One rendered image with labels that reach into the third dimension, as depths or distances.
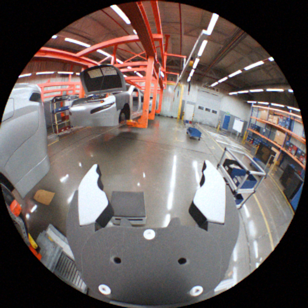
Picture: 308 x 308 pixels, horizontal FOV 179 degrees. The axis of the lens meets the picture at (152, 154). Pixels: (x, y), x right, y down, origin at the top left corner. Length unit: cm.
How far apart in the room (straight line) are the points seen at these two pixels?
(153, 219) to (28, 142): 164
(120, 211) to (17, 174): 109
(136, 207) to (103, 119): 191
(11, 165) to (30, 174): 23
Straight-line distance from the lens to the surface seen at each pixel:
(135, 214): 107
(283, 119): 1069
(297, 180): 534
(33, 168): 115
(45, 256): 153
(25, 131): 108
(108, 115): 235
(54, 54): 390
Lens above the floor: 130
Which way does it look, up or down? 29 degrees down
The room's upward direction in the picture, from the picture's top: 6 degrees clockwise
